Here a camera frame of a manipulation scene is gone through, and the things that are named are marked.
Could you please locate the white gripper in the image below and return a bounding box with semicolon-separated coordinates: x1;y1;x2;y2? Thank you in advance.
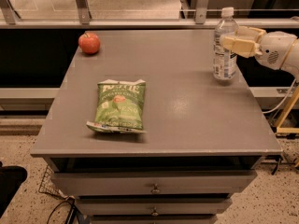
220;26;298;71

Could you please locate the clear plastic water bottle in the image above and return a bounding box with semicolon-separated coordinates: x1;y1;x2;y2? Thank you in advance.
212;7;240;81

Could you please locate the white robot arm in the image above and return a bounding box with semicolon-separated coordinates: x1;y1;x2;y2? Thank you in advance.
220;26;299;81

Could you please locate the red apple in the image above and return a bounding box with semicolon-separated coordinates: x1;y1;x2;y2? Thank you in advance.
78;32;100;54

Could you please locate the grey drawer cabinet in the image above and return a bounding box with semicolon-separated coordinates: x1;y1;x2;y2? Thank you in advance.
32;30;281;224

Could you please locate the green chip bag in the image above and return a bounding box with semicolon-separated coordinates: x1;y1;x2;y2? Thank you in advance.
86;79;146;133

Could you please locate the grey drawer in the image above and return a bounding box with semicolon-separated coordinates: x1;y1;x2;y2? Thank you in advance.
51;170;257;196
76;199;232;216

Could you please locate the top metal drawer knob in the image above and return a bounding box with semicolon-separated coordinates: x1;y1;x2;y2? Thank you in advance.
151;184;161;194

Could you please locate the metal drawer knob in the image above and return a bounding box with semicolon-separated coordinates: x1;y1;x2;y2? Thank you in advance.
151;184;161;194
151;208;159;217

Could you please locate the top grey drawer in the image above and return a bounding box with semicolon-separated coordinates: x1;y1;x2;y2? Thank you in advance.
51;170;257;196

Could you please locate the metal window railing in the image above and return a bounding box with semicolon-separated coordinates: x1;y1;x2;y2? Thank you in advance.
0;0;299;29

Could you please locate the black object at left edge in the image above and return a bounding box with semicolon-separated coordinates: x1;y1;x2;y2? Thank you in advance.
0;164;27;217

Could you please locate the white cable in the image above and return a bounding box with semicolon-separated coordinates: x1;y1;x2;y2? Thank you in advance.
262;77;297;116

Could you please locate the yellow wooden frame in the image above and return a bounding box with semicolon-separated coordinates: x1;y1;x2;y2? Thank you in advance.
273;86;299;134

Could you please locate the black cable on floor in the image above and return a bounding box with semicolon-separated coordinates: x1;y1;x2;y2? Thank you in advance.
46;198;78;224

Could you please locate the wire mesh basket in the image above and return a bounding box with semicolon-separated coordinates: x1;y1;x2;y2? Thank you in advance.
38;165;66;199

